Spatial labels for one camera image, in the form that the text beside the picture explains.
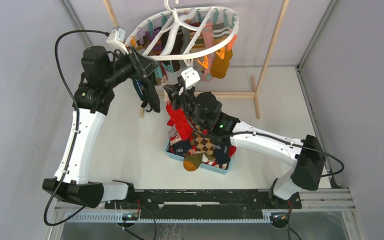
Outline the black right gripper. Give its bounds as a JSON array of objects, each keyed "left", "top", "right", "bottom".
[{"left": 164, "top": 83, "right": 207, "bottom": 130}]

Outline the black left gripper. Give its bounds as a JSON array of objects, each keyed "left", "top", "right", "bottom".
[{"left": 103, "top": 45, "right": 160, "bottom": 89}]

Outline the teal clothespin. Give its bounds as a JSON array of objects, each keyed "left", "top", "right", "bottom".
[
  {"left": 154, "top": 65, "right": 163, "bottom": 79},
  {"left": 161, "top": 60, "right": 176, "bottom": 73}
]

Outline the red and cream Christmas sock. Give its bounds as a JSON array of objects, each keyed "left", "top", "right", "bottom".
[{"left": 163, "top": 90, "right": 193, "bottom": 141}]

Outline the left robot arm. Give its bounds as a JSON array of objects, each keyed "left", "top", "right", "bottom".
[{"left": 42, "top": 45, "right": 161, "bottom": 209}]

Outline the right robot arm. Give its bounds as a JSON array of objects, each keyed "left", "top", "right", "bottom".
[{"left": 163, "top": 83, "right": 326, "bottom": 208}]

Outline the white round clip hanger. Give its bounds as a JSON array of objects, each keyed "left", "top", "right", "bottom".
[{"left": 121, "top": 0, "right": 240, "bottom": 68}]

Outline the brown white-striped sock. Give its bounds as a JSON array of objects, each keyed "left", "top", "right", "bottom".
[{"left": 170, "top": 28, "right": 184, "bottom": 55}]

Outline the orange clothespin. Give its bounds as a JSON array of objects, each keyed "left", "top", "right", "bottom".
[
  {"left": 215, "top": 46, "right": 226, "bottom": 60},
  {"left": 226, "top": 34, "right": 237, "bottom": 51},
  {"left": 197, "top": 55, "right": 210, "bottom": 69}
]

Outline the mustard yellow sock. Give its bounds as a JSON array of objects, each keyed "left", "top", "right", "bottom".
[{"left": 210, "top": 49, "right": 233, "bottom": 79}]

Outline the brown argyle sock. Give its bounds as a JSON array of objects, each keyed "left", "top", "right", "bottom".
[{"left": 188, "top": 132, "right": 216, "bottom": 156}]

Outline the navy sock with lettering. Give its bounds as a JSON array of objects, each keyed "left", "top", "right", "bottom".
[{"left": 169, "top": 140, "right": 193, "bottom": 157}]

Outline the olive orange-toe sock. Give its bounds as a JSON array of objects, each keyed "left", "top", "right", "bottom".
[{"left": 183, "top": 152, "right": 204, "bottom": 172}]

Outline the pink sock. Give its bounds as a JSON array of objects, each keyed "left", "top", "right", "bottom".
[{"left": 201, "top": 22, "right": 215, "bottom": 82}]

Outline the light blue plastic basket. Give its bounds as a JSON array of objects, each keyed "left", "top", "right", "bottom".
[{"left": 165, "top": 137, "right": 237, "bottom": 175}]

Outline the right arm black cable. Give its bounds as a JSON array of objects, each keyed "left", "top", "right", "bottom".
[{"left": 182, "top": 96, "right": 345, "bottom": 240}]

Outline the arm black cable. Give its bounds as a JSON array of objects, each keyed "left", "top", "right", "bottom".
[
  {"left": 42, "top": 29, "right": 111, "bottom": 228},
  {"left": 182, "top": 96, "right": 345, "bottom": 240}
]

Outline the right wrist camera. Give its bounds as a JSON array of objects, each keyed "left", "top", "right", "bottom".
[{"left": 180, "top": 67, "right": 201, "bottom": 90}]

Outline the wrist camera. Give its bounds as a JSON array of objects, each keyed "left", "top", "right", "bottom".
[
  {"left": 180, "top": 67, "right": 201, "bottom": 90},
  {"left": 106, "top": 26, "right": 128, "bottom": 54}
]

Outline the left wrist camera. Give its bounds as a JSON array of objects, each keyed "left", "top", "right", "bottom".
[{"left": 106, "top": 26, "right": 128, "bottom": 54}]

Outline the wooden rack frame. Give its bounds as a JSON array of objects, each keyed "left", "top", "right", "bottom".
[{"left": 103, "top": 0, "right": 291, "bottom": 120}]

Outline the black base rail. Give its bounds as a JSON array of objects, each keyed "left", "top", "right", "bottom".
[{"left": 104, "top": 189, "right": 303, "bottom": 213}]

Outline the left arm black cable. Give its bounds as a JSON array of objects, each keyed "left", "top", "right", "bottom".
[{"left": 42, "top": 29, "right": 111, "bottom": 228}]

